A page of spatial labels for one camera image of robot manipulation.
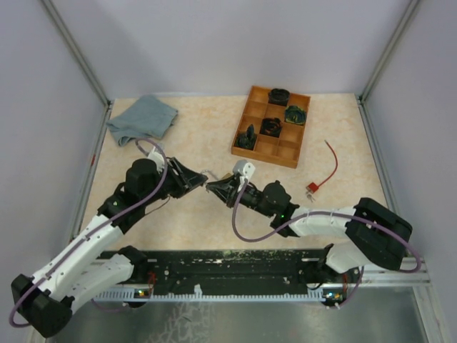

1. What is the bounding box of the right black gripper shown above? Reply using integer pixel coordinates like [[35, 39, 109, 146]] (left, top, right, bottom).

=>
[[206, 174, 275, 219]]

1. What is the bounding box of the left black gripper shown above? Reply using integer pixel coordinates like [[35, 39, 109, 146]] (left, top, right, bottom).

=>
[[143, 157, 209, 207]]

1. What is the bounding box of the brass padlock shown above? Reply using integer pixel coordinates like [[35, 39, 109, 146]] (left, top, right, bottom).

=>
[[201, 169, 231, 181]]

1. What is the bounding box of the red cable lock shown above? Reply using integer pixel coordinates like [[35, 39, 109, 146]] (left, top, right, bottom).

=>
[[306, 140, 339, 196]]

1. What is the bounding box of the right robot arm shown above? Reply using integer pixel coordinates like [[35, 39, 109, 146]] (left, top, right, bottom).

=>
[[206, 175, 418, 283]]

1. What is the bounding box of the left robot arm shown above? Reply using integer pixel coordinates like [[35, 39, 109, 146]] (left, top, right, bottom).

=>
[[9, 158, 208, 338]]

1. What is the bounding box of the wooden compartment tray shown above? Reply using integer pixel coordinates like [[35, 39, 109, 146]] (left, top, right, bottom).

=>
[[231, 86, 311, 169]]

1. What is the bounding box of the blue folded cloth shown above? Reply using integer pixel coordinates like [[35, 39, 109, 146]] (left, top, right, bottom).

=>
[[106, 95, 179, 146]]

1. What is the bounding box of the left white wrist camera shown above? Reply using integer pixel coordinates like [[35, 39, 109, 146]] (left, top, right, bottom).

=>
[[146, 144, 165, 172]]

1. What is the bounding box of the dark crumpled strap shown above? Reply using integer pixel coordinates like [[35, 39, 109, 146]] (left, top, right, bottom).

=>
[[235, 123, 258, 150]]

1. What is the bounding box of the black red coiled strap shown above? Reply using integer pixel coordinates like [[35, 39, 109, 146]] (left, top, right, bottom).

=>
[[260, 117, 283, 137]]

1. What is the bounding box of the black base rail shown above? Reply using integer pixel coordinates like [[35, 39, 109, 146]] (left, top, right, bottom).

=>
[[103, 244, 358, 287]]

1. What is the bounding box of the green yellow coiled strap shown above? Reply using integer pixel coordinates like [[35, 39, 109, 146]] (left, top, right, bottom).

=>
[[284, 104, 308, 126]]

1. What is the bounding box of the white toothed cable duct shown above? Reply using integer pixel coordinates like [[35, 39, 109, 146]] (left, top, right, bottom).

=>
[[95, 282, 346, 302]]

